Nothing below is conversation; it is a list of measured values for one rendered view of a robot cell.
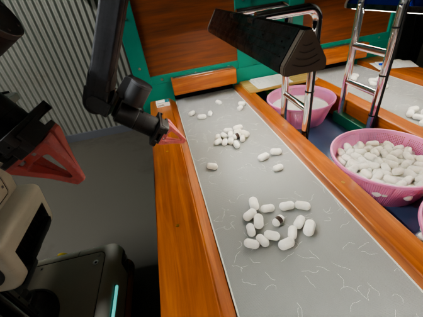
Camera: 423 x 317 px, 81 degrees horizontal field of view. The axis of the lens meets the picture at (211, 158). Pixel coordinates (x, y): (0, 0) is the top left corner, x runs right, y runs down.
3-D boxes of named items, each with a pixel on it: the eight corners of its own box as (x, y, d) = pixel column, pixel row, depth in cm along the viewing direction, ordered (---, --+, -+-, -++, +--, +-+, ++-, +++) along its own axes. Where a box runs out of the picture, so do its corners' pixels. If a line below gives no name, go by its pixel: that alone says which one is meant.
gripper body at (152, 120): (164, 113, 73) (140, 102, 69) (167, 128, 64) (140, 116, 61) (154, 131, 75) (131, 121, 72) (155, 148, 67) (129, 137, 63)
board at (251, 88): (249, 94, 110) (249, 91, 110) (239, 83, 122) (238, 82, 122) (317, 80, 114) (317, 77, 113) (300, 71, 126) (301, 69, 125)
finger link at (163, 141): (188, 125, 76) (160, 111, 72) (192, 135, 70) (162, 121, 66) (177, 142, 78) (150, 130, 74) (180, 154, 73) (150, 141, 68)
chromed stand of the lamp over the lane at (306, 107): (257, 170, 80) (253, 13, 54) (238, 141, 96) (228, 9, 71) (311, 157, 82) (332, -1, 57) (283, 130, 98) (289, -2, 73)
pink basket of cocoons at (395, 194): (405, 236, 55) (420, 206, 50) (306, 178, 74) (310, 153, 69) (456, 182, 66) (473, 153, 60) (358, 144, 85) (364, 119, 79)
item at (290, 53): (283, 78, 42) (285, 31, 38) (208, 32, 93) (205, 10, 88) (326, 69, 43) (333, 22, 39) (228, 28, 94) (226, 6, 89)
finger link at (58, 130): (102, 157, 35) (41, 109, 30) (92, 190, 29) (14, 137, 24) (69, 183, 36) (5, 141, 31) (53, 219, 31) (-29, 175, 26)
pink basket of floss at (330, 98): (322, 139, 90) (325, 115, 85) (255, 126, 104) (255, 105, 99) (339, 109, 107) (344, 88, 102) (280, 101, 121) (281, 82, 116)
